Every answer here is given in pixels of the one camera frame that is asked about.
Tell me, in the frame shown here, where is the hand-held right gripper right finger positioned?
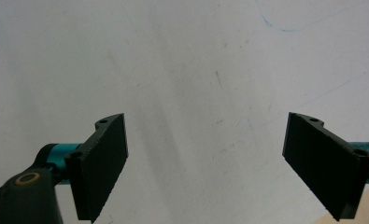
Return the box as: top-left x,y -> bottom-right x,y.
281,111 -> 369,222

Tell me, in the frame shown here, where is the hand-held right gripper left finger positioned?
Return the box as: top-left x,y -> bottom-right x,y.
46,112 -> 130,224

